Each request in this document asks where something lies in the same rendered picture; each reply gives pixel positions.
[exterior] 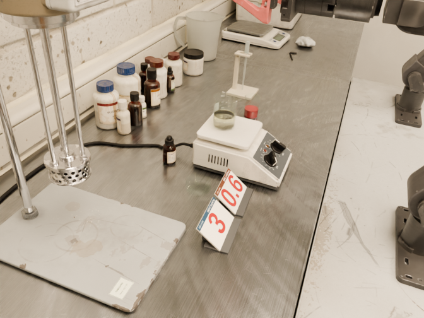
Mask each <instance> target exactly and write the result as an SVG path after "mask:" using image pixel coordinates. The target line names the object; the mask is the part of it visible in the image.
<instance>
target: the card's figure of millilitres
mask: <svg viewBox="0 0 424 318"><path fill-rule="evenodd" d="M244 187H245V186H244V185H243V183H241V181H239V180H238V178H236V176H234V174H233V173H232V172H231V171H230V173H229V175H228V177H227V179H226V181H225V183H224V185H223V187H222V189H221V191H220V193H219V196H220V197H221V198H222V200H224V202H226V203H227V204H228V205H229V207H231V208H232V209H233V210H235V207H236V205H237V203H238V201H239V198H240V196H241V194H242V191H243V190H244Z"/></svg>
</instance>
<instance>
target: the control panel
mask: <svg viewBox="0 0 424 318"><path fill-rule="evenodd" d="M274 140H275V138H274V137H272V135H270V134H269V133H268V132H267V133H266V135H265V137H264V138H263V140H262V142H261V143H260V145H259V147H258V149H257V151H256V152H255V154H254V156H253V158H254V159H255V160H256V161H257V162H259V163H260V164H261V165H262V166H263V167H264V168H266V169H267V170H268V171H270V172H271V173H272V174H273V175H274V176H275V177H277V178H278V179H280V177H281V174H282V172H283V170H284V167H285V165H286V163H287V161H288V158H289V156H290V153H291V151H290V150H289V149H287V148H286V149H285V150H284V151H282V153H281V154H277V153H275V155H276V158H277V161H278V162H277V163H276V166H275V167H270V166H269V165H268V164H267V163H266V162H265V161H264V156H265V155H268V154H269V153H270V152H271V151H273V150H272V149H271V143H272V142H273V141H274ZM266 145H269V148H268V147H267V146H266ZM264 149H266V150H267V152H265V151H264Z"/></svg>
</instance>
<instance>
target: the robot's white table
mask: <svg viewBox="0 0 424 318"><path fill-rule="evenodd" d="M403 89H404V87H403V86H396V85H390V84H387V83H380V82H376V81H370V80H366V79H360V78H354V77H352V79H351V82H350V87H349V90H348V94H347V97H346V103H345V106H344V111H343V115H342V118H341V124H340V127H339V131H338V136H337V140H336V144H335V147H334V152H333V157H332V160H331V165H330V168H329V173H328V176H327V181H326V186H325V189H324V194H323V197H322V202H321V206H320V210H319V215H318V218H317V223H316V226H315V230H314V236H313V239H312V243H311V246H310V252H309V256H308V259H307V264H306V267H305V272H304V276H303V280H302V285H301V289H300V293H299V296H298V301H297V306H296V309H295V314H294V317H293V318H424V290H421V289H417V288H414V287H412V286H408V285H404V284H402V283H400V282H399V281H398V280H397V279H396V208H397V207H398V206H404V207H407V208H408V191H407V180H408V177H409V176H410V175H411V174H412V173H413V172H414V171H416V170H418V169H419V168H420V167H422V166H424V101H423V103H422V105H421V120H422V126H421V128H416V127H411V126H405V125H402V124H397V123H395V96H396V94H402V92H403Z"/></svg>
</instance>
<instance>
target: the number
mask: <svg viewBox="0 0 424 318"><path fill-rule="evenodd" d="M231 217H232V216H231V215H230V214H229V213H228V212H227V211H226V210H225V209H224V208H223V207H222V206H221V205H220V204H219V203H218V202H217V201H215V203H214V205H213V207H212V209H211V211H210V212H209V215H208V217H207V219H206V221H205V222H204V225H203V227H202V229H201V231H202V232H203V233H204V234H205V235H206V236H207V237H208V238H209V239H210V240H211V241H212V242H213V243H214V244H215V245H216V246H217V247H219V245H220V242H221V240H222V238H223V235H224V233H225V230H226V229H227V226H228V224H229V221H230V219H231Z"/></svg>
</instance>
